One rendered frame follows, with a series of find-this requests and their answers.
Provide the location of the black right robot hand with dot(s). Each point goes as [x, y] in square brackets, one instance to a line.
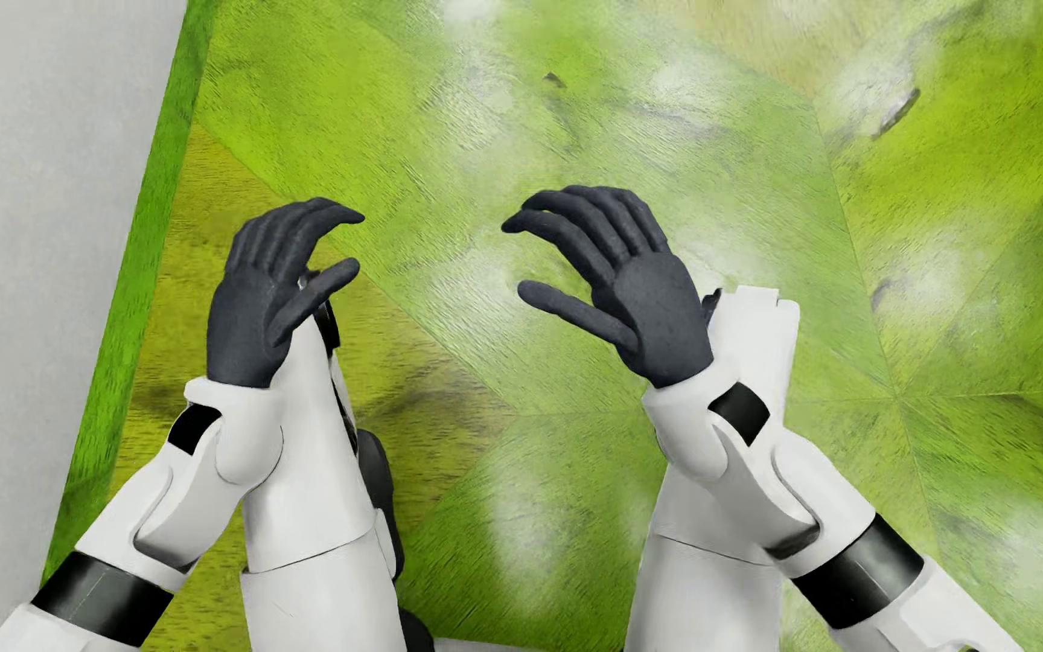
[644, 294]

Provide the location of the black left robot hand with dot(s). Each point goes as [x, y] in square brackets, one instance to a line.
[254, 308]

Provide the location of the white left robot leg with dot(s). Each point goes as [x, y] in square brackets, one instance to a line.
[318, 507]

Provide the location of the white robot leg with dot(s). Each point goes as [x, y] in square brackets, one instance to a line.
[318, 507]
[712, 507]

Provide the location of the white right robot leg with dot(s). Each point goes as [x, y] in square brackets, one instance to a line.
[712, 507]

